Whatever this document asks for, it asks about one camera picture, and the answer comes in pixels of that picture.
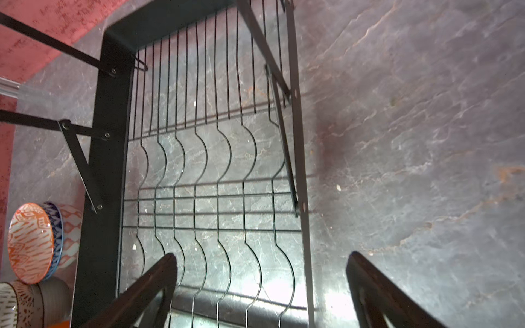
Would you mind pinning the black wire dish rack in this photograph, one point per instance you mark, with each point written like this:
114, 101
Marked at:
196, 148

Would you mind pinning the white lattice patterned bowl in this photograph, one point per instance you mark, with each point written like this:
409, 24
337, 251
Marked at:
45, 304

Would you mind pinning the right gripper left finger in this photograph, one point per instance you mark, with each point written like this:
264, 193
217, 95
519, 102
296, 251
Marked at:
147, 302

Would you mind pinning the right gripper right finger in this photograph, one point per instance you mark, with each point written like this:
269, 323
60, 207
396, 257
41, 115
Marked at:
378, 301

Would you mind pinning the red patterned bowl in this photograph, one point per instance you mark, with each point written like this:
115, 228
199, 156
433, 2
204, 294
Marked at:
43, 240

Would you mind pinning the orange square bowl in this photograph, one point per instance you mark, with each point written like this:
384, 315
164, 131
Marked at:
64, 324

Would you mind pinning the left corner aluminium profile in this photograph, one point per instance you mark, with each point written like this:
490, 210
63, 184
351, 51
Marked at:
27, 94

